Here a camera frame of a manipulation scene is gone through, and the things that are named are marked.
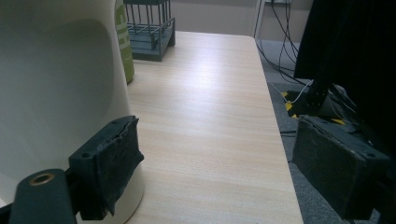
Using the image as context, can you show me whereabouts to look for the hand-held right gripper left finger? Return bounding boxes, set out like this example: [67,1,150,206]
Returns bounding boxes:
[68,115,145,221]

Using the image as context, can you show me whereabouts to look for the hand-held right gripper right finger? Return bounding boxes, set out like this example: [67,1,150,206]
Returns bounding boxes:
[291,114,391,221]

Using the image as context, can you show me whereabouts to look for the cream white cup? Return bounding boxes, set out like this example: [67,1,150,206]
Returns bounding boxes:
[0,0,146,224]

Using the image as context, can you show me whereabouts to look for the dark grey wire rack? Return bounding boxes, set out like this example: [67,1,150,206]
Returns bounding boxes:
[122,0,177,63]

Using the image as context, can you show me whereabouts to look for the yellow black warning tape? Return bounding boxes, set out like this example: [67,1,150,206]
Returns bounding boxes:
[280,91,346,126]

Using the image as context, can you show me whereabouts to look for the black metal stand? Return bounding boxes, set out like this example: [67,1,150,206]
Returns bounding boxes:
[305,73,332,117]

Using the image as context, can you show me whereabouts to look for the green bottle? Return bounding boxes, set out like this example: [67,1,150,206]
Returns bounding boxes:
[114,0,135,85]

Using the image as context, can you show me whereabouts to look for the black curtain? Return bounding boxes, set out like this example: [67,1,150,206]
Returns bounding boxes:
[293,0,396,157]

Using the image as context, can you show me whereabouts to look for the white table leg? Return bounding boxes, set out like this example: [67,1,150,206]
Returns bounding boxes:
[250,0,266,39]

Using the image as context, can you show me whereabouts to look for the grey cable bundle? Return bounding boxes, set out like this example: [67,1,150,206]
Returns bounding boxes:
[329,83,360,118]

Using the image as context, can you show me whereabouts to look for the white cable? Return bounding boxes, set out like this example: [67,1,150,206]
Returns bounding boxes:
[268,79,314,105]

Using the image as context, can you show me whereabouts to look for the black cables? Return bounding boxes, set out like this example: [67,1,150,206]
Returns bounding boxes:
[254,0,312,87]

